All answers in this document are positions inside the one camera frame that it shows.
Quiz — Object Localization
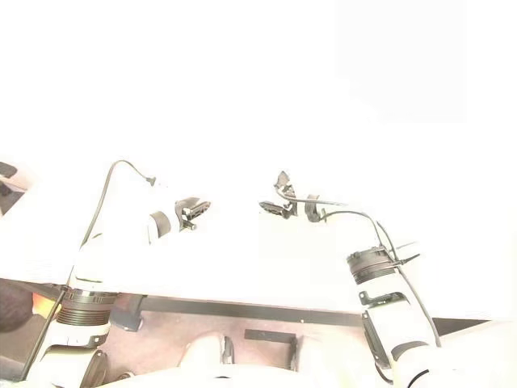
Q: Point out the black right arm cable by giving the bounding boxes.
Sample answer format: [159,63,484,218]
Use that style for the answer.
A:
[317,209,442,349]

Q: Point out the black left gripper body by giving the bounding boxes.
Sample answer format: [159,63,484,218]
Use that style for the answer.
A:
[174,196,202,233]

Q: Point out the dark table edge rail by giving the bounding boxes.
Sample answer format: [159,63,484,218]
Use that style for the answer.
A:
[116,293,492,337]

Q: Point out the black table clamp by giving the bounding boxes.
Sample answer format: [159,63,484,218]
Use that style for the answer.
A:
[109,296,145,333]

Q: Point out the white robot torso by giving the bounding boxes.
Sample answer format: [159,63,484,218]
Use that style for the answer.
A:
[96,330,405,388]

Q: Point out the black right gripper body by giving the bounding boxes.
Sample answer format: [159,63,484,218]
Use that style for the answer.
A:
[282,188,301,220]

